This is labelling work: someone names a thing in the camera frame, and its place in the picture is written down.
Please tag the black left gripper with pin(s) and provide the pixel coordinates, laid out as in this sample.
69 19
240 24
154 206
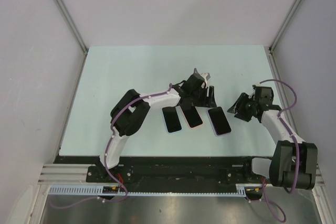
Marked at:
209 101

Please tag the aluminium front rail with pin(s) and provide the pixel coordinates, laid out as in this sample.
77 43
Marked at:
63 174

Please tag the lilac phone case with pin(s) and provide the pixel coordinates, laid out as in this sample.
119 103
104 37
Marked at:
216 133

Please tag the aluminium frame post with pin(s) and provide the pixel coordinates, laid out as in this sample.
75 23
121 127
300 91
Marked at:
71 25
284 25

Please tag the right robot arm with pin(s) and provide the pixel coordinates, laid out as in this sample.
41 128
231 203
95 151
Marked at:
294 162

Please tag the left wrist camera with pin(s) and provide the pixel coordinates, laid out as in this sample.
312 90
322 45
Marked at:
206 77

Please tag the pink silicone phone case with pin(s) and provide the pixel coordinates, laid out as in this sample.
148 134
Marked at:
193 119

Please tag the left aluminium frame post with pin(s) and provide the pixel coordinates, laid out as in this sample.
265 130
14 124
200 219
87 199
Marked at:
71 25

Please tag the clear blue phone case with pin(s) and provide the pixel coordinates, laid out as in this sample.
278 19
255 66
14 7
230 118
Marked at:
172 132

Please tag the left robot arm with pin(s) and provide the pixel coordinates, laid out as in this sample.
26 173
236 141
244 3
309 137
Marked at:
130 112

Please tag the right aluminium frame post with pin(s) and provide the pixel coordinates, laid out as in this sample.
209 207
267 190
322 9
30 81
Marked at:
284 25

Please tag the white slotted cable duct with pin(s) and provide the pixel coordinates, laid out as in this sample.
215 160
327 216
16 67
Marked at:
238 190

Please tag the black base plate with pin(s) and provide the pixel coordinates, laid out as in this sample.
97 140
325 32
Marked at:
245 161

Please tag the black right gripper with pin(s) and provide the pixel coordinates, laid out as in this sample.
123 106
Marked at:
238 107

